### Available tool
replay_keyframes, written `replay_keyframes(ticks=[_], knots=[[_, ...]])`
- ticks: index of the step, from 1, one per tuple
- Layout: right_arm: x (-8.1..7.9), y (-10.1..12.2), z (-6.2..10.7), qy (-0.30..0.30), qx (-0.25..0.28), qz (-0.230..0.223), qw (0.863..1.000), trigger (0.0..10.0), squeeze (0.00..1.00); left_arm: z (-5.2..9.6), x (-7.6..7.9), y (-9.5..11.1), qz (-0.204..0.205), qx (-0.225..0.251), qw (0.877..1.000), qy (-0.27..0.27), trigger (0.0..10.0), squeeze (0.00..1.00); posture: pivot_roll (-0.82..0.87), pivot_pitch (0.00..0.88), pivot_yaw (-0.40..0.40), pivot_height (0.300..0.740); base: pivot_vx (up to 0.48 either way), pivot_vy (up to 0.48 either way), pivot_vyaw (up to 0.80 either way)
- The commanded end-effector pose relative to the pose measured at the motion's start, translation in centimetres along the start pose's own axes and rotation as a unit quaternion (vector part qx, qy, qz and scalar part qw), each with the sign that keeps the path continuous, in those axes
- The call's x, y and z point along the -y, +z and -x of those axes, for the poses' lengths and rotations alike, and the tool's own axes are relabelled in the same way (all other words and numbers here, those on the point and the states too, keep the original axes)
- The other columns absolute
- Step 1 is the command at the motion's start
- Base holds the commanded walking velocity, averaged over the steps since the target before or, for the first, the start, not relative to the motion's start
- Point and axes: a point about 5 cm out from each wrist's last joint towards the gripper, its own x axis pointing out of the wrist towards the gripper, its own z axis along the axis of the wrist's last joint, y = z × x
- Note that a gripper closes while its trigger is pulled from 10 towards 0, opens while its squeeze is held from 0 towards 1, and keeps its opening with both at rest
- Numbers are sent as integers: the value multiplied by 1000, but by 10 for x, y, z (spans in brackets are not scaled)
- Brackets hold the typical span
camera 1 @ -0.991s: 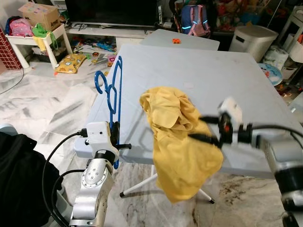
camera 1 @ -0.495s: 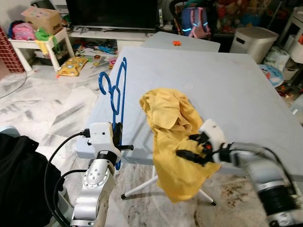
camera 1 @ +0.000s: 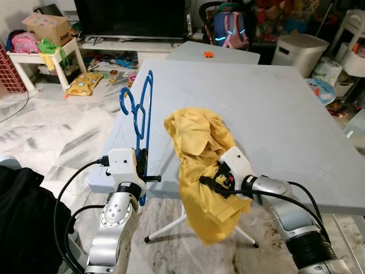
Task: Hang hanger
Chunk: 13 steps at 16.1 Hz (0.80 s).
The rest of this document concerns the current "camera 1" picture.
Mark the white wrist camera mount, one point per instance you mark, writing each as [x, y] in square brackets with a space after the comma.
[236, 162]
[121, 165]

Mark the yellow toy cushion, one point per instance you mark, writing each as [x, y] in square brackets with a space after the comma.
[84, 84]

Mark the black flat television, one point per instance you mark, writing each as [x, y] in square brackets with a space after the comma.
[131, 17]

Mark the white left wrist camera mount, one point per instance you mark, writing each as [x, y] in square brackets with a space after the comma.
[121, 165]

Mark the round blue cartoon mat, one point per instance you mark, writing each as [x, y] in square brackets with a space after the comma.
[321, 91]

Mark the blue pink backpack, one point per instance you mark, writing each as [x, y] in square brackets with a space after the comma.
[228, 28]

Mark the yellow knit shirt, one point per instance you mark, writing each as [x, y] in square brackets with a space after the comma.
[197, 137]

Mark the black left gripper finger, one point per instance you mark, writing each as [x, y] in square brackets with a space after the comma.
[153, 179]

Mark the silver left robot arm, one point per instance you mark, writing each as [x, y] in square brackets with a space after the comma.
[114, 228]

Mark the printed cardboard box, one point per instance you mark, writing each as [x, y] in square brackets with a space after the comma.
[48, 28]

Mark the pale blue folding table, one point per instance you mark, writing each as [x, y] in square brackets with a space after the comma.
[228, 52]
[274, 125]

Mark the black garment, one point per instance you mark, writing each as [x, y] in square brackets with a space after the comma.
[23, 222]

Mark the blue plastic hanger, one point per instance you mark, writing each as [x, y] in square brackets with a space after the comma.
[147, 123]

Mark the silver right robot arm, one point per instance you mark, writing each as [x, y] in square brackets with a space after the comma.
[268, 188]

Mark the white box appliance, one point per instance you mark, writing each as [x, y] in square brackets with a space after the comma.
[299, 54]

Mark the small orange toy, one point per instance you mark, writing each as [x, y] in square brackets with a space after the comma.
[208, 55]

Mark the pink toy bag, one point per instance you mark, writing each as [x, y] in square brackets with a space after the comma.
[24, 43]

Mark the white kids table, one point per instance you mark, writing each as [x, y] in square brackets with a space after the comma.
[34, 57]

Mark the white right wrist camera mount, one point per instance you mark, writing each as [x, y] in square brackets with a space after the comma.
[236, 162]

